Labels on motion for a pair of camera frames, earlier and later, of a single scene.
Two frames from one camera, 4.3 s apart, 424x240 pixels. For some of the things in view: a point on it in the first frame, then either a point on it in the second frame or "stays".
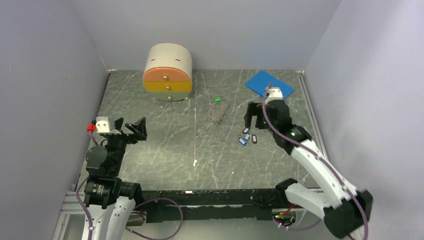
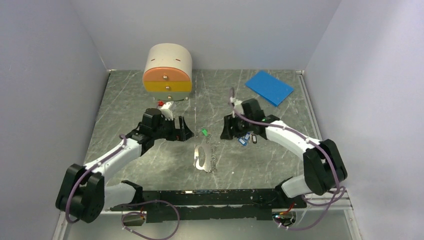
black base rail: x=227 y=204 stays
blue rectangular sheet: x=262 y=80 stays
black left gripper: x=138 y=128 -> x=182 y=134
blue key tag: x=242 y=141 stays
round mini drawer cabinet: x=167 y=74 stays
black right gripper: x=254 y=109 -> x=228 y=133
